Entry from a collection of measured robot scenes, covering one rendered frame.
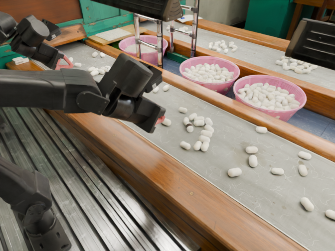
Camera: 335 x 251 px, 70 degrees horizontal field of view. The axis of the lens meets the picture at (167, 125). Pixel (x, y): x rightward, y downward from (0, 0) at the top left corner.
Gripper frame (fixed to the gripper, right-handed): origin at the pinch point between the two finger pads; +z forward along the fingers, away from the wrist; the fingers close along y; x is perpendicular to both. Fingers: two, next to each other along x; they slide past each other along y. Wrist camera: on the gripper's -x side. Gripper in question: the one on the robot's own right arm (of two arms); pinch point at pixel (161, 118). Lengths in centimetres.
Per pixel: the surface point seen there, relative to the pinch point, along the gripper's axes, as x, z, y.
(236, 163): 2.5, 16.1, -18.6
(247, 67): -32, 55, 8
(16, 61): 11, -2, 86
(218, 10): -136, 241, 163
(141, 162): 13.0, -0.9, -0.8
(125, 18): -36, 49, 93
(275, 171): -0.8, 17.9, -28.1
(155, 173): 13.0, -0.8, -6.3
